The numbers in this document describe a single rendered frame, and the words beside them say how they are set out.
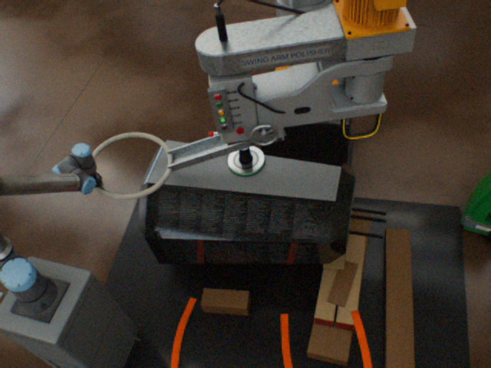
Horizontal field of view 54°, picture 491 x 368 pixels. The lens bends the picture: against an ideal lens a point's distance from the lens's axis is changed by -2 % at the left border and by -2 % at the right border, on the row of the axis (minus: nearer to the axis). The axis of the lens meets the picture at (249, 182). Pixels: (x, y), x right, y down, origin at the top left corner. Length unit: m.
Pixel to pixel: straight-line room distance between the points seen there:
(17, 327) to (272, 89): 1.72
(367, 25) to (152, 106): 2.76
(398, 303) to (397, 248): 0.39
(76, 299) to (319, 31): 1.74
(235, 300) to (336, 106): 1.39
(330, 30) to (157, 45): 3.25
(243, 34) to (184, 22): 3.28
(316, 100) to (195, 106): 2.18
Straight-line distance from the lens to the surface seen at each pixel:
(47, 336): 2.61
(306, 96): 2.40
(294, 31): 2.25
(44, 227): 4.11
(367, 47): 2.26
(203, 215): 2.82
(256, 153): 2.85
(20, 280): 2.46
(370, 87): 2.47
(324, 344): 3.05
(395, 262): 3.33
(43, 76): 5.46
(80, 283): 2.66
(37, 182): 2.26
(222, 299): 3.19
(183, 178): 2.86
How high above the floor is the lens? 3.01
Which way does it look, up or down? 52 degrees down
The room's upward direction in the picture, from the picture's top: 11 degrees counter-clockwise
